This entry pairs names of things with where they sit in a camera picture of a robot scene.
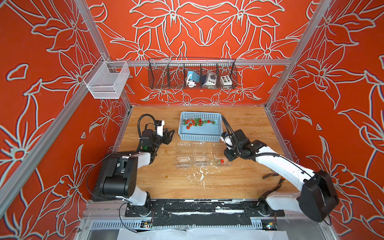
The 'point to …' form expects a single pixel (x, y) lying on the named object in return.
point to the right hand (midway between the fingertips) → (223, 152)
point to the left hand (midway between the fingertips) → (171, 129)
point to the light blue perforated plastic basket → (203, 126)
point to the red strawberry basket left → (188, 127)
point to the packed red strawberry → (222, 161)
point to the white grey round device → (211, 79)
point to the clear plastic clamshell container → (217, 161)
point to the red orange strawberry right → (209, 121)
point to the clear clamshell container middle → (200, 160)
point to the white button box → (226, 80)
